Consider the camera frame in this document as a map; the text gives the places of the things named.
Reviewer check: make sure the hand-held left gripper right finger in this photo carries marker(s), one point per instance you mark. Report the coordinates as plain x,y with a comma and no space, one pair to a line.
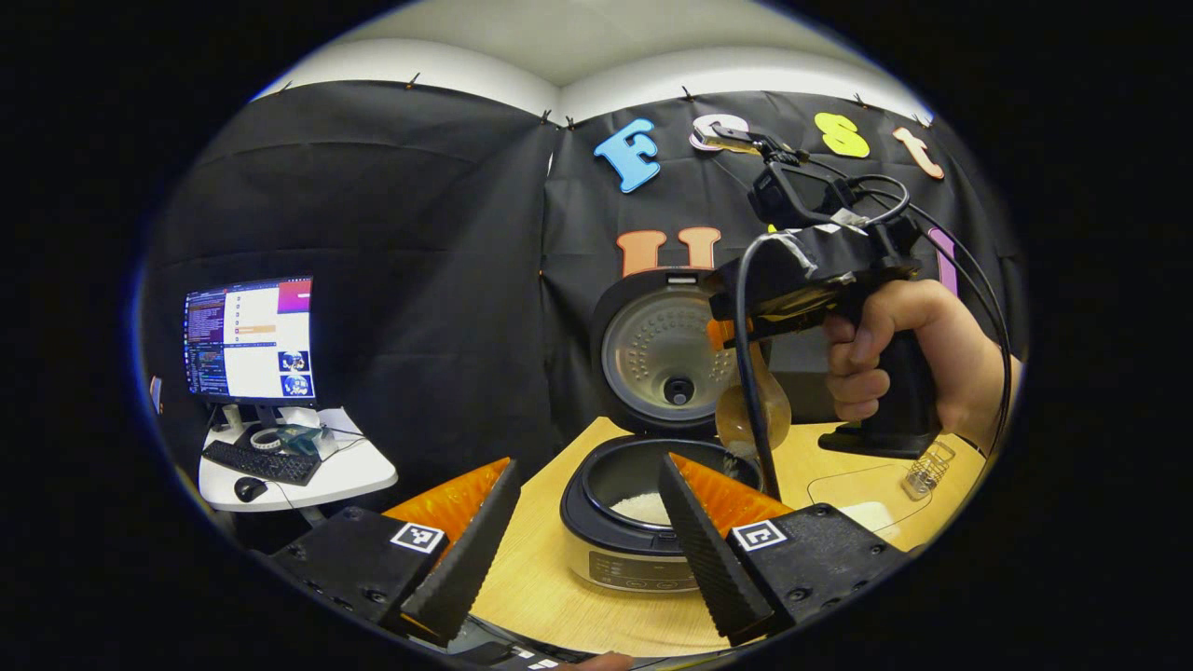
708,559

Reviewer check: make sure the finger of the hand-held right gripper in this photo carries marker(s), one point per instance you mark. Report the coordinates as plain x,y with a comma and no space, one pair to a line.
727,334

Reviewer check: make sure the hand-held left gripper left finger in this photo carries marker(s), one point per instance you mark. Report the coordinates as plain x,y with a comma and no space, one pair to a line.
461,559

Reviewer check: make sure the wooden spoon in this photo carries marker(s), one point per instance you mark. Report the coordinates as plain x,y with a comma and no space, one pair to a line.
741,410

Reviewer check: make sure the white rice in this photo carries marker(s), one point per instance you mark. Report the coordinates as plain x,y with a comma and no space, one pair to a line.
643,508

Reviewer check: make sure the silver black rice cooker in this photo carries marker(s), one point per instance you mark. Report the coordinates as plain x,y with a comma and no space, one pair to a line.
596,540

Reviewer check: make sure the white side table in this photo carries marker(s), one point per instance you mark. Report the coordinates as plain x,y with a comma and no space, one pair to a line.
345,471

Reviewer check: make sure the clear plastic container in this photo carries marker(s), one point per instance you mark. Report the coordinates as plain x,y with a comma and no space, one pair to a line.
857,485

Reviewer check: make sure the black keyboard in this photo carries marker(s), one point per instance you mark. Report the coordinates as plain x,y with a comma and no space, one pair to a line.
261,463

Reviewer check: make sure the black computer mouse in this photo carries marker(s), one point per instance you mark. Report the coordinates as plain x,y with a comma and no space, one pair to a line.
250,488

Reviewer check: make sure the white tape roll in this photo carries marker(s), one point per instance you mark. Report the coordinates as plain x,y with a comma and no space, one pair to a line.
266,440

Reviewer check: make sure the black backdrop cloth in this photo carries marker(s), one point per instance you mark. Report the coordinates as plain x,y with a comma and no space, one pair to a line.
419,280

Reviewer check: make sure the computer monitor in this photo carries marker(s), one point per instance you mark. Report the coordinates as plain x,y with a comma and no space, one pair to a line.
252,340

